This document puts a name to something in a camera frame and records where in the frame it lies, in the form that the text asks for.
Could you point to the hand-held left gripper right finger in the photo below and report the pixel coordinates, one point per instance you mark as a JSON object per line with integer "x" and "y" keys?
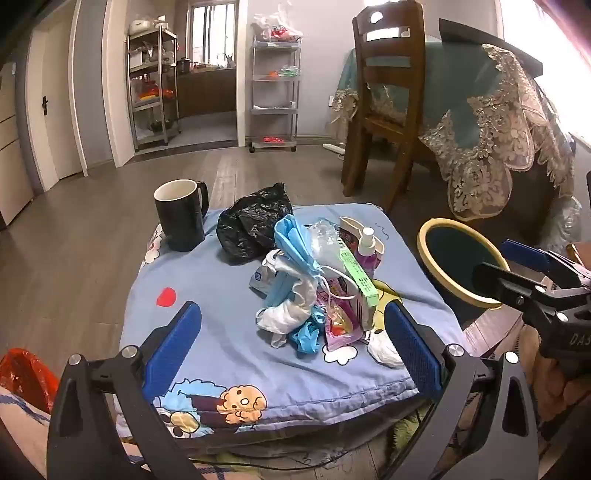
{"x": 411, "y": 350}

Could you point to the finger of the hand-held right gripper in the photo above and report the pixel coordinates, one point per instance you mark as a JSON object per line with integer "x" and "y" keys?
{"x": 524, "y": 251}
{"x": 503, "y": 281}

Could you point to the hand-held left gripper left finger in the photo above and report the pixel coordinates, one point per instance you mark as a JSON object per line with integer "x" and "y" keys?
{"x": 173, "y": 350}

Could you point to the round yellow-rimmed trash bin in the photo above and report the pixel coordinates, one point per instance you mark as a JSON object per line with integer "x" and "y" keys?
{"x": 443, "y": 249}

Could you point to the pink snack wrapper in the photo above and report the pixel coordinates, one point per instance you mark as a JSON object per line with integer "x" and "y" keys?
{"x": 341, "y": 323}

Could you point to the clear plastic bag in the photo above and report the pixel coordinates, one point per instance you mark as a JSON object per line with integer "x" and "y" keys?
{"x": 325, "y": 244}

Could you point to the crumpled white tissue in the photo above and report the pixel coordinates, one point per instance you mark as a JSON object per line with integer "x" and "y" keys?
{"x": 385, "y": 353}

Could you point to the clear plastic sheet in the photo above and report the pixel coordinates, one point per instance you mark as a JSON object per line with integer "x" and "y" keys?
{"x": 561, "y": 221}

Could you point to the blue cartoon printed cloth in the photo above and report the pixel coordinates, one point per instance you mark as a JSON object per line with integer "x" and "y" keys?
{"x": 221, "y": 295}

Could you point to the green cardboard box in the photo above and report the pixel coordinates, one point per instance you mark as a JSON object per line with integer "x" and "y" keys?
{"x": 360, "y": 281}

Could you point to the purple spray bottle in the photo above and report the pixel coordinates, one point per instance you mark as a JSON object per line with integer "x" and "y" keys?
{"x": 367, "y": 258}

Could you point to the crumpled teal glove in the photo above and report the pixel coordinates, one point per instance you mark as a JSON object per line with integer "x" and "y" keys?
{"x": 307, "y": 337}

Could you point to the grey tissue packet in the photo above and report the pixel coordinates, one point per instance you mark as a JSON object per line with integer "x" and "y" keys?
{"x": 261, "y": 279}

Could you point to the blue face mask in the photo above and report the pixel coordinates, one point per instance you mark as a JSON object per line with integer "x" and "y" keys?
{"x": 286, "y": 300}

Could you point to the black mug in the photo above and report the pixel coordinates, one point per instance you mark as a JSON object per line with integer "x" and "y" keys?
{"x": 180, "y": 226}

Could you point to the black plastic bag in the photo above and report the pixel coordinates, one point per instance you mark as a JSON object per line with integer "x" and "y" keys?
{"x": 249, "y": 221}

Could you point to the red plastic bag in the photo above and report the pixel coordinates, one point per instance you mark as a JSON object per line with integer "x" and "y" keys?
{"x": 23, "y": 374}

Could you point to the wooden chair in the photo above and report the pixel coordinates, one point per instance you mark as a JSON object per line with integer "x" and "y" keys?
{"x": 392, "y": 92}

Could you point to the white power strip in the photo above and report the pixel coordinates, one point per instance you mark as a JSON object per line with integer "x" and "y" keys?
{"x": 333, "y": 148}

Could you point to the white door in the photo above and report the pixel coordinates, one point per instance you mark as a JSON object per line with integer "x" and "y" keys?
{"x": 46, "y": 138}

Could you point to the white drawer cabinet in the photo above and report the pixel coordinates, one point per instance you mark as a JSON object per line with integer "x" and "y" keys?
{"x": 11, "y": 161}

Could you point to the metal shelf rack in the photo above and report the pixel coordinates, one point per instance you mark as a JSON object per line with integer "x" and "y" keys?
{"x": 154, "y": 92}

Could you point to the brown kitchen cabinet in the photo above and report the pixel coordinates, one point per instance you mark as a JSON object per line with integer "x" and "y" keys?
{"x": 207, "y": 92}

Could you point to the grey trolley rack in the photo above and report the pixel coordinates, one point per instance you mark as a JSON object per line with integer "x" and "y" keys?
{"x": 274, "y": 92}

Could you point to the kitchen window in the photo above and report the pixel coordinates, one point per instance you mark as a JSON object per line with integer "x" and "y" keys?
{"x": 212, "y": 32}

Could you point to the white rice cooker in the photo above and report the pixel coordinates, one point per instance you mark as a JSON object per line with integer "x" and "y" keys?
{"x": 141, "y": 27}

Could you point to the plastic bags on trolley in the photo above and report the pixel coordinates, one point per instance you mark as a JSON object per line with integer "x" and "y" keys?
{"x": 277, "y": 25}

